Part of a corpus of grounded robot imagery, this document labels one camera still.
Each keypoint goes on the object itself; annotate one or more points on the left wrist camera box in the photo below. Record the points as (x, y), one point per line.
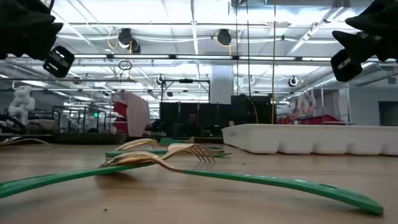
(59, 62)

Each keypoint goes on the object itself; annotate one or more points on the black cabinet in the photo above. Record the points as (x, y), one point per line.
(242, 109)

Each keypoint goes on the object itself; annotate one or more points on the black partition panel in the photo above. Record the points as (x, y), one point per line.
(169, 115)

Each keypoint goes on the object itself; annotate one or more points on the dark wall screen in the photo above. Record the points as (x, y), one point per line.
(388, 113)

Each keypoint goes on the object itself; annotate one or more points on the person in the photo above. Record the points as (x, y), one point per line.
(192, 119)

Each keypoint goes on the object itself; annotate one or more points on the white humanoid robot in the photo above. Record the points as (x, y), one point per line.
(21, 104)

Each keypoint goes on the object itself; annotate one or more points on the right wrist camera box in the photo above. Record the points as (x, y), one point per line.
(345, 67)

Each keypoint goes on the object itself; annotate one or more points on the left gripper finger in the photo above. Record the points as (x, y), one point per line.
(21, 11)
(25, 40)

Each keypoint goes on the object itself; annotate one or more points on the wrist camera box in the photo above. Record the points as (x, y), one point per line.
(345, 67)
(59, 62)

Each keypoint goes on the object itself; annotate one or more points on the black metal frame rig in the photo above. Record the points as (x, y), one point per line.
(185, 81)

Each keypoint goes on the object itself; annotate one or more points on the white square pillar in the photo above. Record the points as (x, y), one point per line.
(221, 87)

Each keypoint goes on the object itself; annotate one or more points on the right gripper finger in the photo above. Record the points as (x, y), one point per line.
(367, 46)
(382, 18)

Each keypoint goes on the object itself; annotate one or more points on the white cutlery tray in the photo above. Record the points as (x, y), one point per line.
(311, 138)

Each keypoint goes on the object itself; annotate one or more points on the white hanging cloth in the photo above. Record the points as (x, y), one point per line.
(138, 115)

